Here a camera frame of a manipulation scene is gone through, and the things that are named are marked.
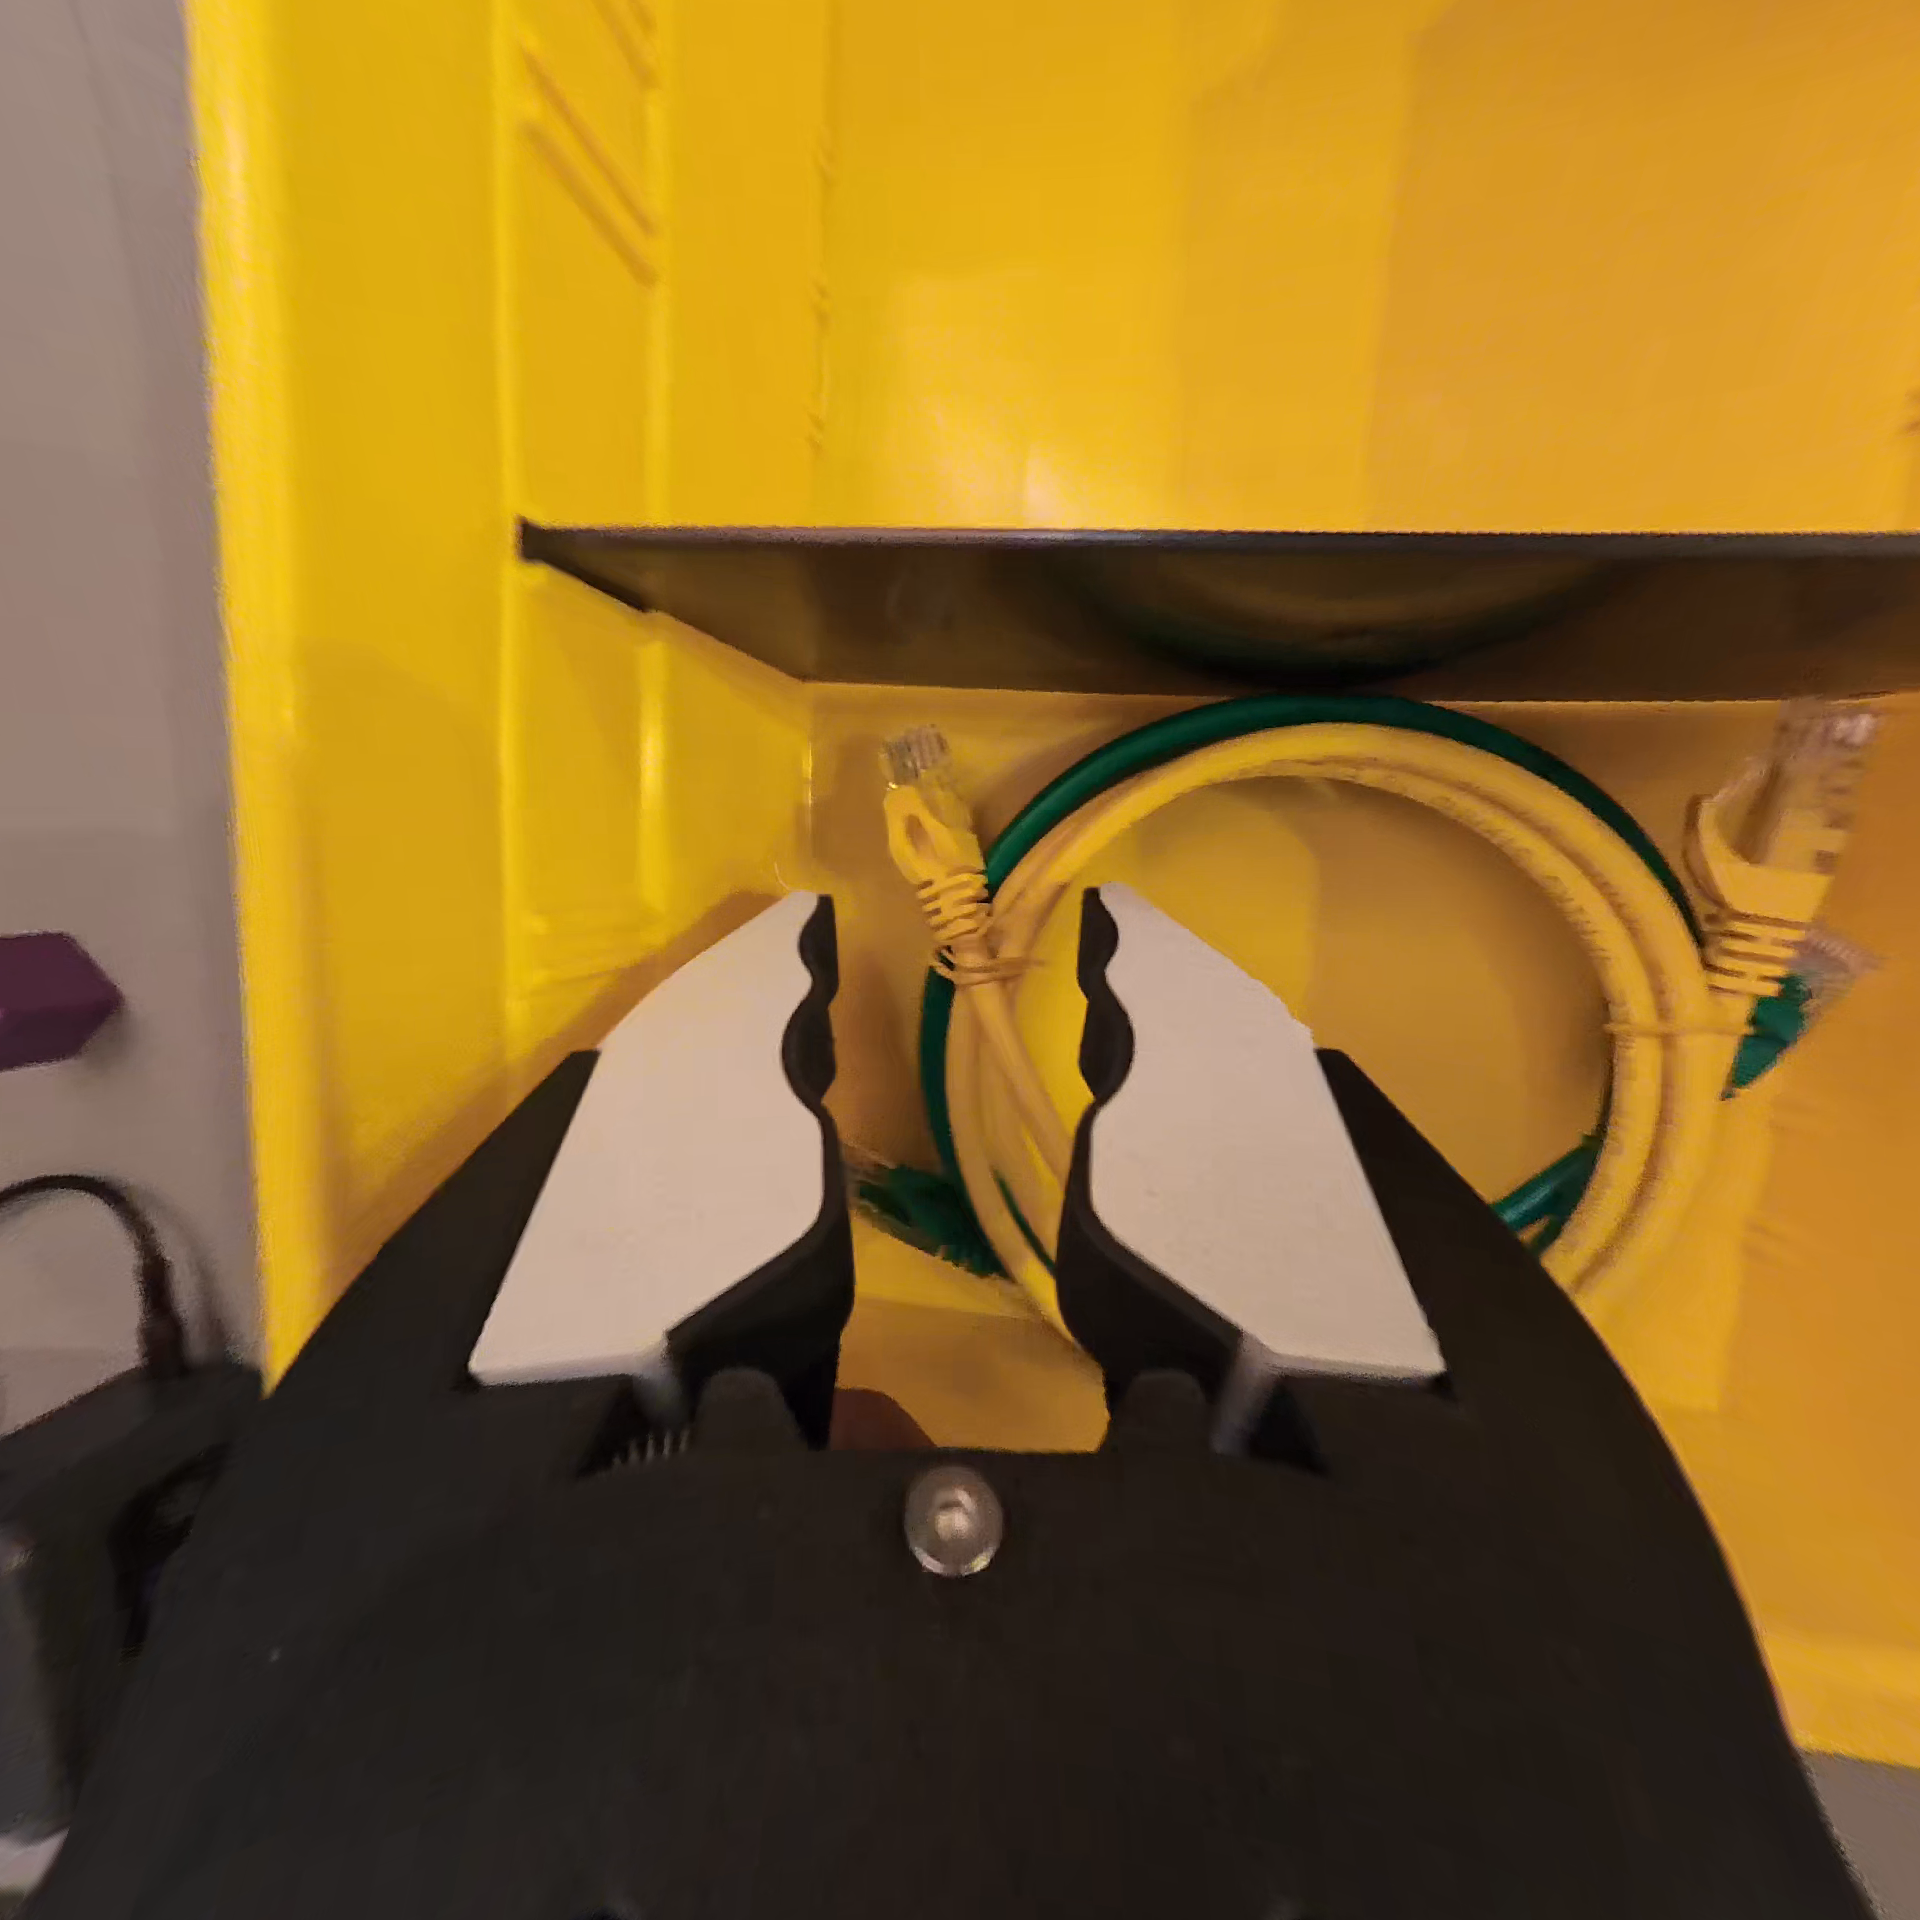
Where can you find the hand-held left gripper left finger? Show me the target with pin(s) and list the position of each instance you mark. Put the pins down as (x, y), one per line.
(661, 1154)

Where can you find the black device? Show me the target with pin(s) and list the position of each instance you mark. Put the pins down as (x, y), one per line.
(89, 1499)

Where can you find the black bin divider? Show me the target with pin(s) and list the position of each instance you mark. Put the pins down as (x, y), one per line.
(961, 599)

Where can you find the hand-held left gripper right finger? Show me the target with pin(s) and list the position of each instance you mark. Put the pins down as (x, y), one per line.
(1245, 1170)

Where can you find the purple block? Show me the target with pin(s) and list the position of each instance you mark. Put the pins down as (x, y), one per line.
(45, 997)

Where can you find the yellow plastic bin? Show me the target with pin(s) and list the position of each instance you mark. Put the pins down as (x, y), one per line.
(1050, 301)

